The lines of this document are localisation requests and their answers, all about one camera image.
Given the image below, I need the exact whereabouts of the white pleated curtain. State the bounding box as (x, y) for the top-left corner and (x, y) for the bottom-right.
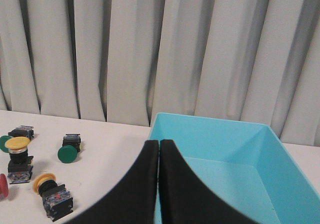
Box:
(0, 0), (320, 147)

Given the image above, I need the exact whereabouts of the green push button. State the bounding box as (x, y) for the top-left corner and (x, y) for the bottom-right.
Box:
(0, 135), (12, 153)
(57, 133), (81, 164)

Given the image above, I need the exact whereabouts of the yellow push button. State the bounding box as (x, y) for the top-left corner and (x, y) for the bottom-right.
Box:
(32, 172), (74, 222)
(5, 136), (34, 185)

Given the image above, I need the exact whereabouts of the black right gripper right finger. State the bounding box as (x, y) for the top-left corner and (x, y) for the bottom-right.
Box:
(159, 139), (255, 224)

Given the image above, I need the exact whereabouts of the right green push button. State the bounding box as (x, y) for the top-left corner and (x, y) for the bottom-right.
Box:
(57, 133), (81, 164)

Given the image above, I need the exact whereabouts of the lying red push button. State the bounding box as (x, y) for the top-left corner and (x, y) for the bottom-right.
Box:
(0, 173), (9, 198)

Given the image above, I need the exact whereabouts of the light blue plastic box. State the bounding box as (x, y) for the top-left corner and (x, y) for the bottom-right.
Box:
(149, 112), (320, 224)

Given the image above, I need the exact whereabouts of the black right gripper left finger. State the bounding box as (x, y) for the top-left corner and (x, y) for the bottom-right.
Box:
(68, 140), (159, 224)

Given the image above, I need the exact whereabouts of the left green push button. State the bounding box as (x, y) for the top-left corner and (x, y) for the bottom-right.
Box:
(0, 135), (12, 153)

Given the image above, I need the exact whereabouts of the lying yellow push button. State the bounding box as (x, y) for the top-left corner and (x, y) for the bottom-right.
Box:
(32, 172), (74, 222)

